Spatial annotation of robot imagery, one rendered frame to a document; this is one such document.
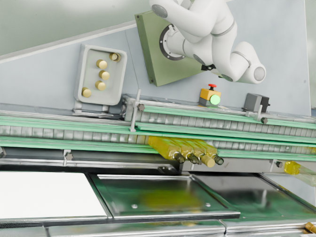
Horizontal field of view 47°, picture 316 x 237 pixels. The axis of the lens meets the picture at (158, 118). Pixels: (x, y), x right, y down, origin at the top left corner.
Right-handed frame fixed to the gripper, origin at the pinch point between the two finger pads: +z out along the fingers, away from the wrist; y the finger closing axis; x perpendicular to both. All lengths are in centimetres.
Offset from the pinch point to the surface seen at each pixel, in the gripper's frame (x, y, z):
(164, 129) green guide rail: 29.2, 11.8, 1.7
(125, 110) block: 26.8, 27.0, 10.7
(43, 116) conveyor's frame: 38, 57, 11
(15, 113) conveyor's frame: 40, 67, 11
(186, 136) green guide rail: 29.2, 0.7, 1.8
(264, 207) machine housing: 46, -30, -21
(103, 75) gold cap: 16.2, 38.8, 15.1
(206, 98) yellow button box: 10.3, -11.1, 14.3
